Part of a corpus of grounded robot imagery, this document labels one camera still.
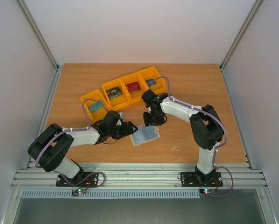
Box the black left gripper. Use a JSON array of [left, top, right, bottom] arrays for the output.
[[109, 121, 138, 140]]

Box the black VIP card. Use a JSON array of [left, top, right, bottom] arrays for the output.
[[106, 86, 122, 98]]

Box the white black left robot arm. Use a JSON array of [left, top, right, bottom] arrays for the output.
[[28, 111, 138, 187]]

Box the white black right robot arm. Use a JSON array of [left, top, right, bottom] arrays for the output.
[[141, 90, 226, 186]]

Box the blue card in bin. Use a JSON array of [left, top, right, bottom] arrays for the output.
[[145, 78, 157, 87]]

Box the red VIP card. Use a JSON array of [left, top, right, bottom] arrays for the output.
[[126, 82, 141, 93]]

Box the teal card in bin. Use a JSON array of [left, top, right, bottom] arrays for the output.
[[88, 100, 103, 113]]

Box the yellow plastic bin row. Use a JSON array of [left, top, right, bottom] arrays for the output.
[[80, 66, 167, 123]]

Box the left small circuit board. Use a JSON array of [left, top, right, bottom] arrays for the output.
[[72, 189, 86, 196]]

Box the small circuit board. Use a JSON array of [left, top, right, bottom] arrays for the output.
[[72, 189, 86, 196], [200, 188, 217, 195]]

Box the right small circuit board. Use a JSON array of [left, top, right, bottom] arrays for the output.
[[200, 188, 217, 195]]

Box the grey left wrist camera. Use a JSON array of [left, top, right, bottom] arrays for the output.
[[119, 112, 125, 119]]

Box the aluminium front rail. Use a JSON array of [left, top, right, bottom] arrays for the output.
[[11, 162, 267, 189]]

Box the aluminium rail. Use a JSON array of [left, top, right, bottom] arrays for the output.
[[11, 162, 267, 189], [24, 69, 62, 170], [220, 68, 255, 170]]

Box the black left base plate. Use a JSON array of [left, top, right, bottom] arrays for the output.
[[56, 172, 99, 187]]

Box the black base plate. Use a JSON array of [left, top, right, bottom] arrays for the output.
[[56, 172, 99, 187], [179, 171, 223, 187]]

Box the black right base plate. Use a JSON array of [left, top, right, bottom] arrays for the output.
[[179, 171, 223, 187]]

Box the left side aluminium rail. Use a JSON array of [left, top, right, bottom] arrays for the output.
[[24, 69, 62, 170]]

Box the right side aluminium rail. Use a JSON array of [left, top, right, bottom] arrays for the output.
[[220, 68, 255, 170]]

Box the grey slotted cable duct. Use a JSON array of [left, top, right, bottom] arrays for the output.
[[21, 189, 200, 199]]

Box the right rear aluminium frame post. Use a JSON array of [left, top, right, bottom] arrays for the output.
[[220, 0, 264, 73]]

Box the aluminium frame post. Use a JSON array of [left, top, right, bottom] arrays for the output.
[[220, 0, 264, 73], [16, 0, 59, 71]]

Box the left rear aluminium frame post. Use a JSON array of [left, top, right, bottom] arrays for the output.
[[16, 0, 59, 71]]

